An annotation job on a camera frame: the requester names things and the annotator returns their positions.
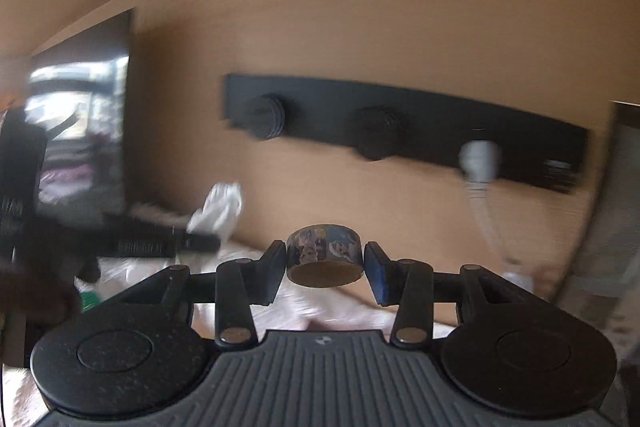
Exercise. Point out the black computer monitor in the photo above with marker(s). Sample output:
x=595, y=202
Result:
x=80, y=117

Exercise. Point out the black power strip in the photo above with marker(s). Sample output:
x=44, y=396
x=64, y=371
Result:
x=425, y=127

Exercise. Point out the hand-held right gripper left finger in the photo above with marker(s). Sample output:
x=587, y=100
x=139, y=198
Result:
x=272, y=273

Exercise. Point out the black plug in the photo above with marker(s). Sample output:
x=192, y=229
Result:
x=262, y=117
x=381, y=132

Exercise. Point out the patterned tape roll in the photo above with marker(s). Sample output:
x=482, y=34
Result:
x=322, y=252

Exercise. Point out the white woven blanket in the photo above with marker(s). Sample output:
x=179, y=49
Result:
x=305, y=307

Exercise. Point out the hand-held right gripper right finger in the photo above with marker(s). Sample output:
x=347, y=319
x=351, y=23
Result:
x=375, y=274

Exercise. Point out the grey upright panel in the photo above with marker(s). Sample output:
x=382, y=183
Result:
x=615, y=217

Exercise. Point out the green lid glass jar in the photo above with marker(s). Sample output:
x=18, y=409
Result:
x=90, y=300

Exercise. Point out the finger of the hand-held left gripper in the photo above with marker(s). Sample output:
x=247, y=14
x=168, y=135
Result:
x=150, y=237

